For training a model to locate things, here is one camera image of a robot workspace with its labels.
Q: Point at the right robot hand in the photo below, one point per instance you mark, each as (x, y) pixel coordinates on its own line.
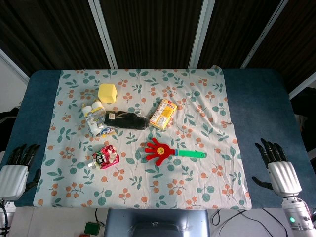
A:
(281, 172)

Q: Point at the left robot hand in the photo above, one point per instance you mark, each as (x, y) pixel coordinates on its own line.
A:
(12, 174)

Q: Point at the red hand clapper toy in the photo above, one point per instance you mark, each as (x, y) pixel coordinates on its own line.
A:
(165, 153)

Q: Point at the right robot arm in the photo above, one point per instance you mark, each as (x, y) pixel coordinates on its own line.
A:
(297, 217)

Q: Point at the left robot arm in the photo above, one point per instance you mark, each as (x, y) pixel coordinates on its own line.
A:
(3, 217)

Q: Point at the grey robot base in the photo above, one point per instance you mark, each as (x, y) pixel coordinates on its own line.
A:
(158, 223)

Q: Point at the red pink drink pouch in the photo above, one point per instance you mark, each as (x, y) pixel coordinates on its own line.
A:
(106, 157)

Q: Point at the green box on floor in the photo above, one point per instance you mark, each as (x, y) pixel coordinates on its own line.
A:
(91, 228)

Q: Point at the pack of small white bottles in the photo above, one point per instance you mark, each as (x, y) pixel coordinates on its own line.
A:
(95, 117)

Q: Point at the yellow sponge block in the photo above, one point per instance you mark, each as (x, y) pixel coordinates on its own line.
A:
(107, 92)

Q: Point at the black socks in clear bag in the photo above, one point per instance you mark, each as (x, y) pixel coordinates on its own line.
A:
(126, 120)

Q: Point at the yellow snack box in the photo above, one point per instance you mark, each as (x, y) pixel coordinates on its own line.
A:
(163, 114)

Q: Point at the floral tablecloth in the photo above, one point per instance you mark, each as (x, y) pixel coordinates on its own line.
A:
(148, 138)

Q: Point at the white partition post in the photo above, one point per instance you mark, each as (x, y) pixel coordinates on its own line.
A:
(302, 86)
(265, 32)
(199, 33)
(102, 32)
(13, 67)

